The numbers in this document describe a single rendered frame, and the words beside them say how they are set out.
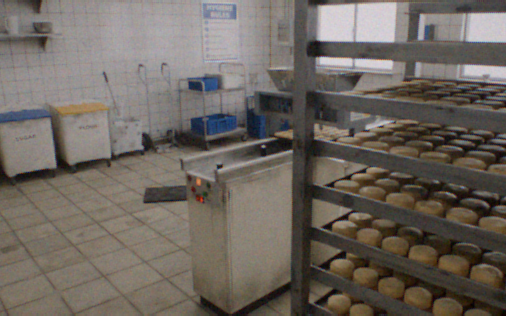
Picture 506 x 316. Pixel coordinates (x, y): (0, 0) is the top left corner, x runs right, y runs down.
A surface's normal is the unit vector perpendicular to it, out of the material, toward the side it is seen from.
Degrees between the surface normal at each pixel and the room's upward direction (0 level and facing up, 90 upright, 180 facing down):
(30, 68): 90
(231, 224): 90
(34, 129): 90
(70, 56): 90
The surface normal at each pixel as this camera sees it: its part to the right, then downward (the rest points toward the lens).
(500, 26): -0.75, 0.21
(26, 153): 0.63, 0.25
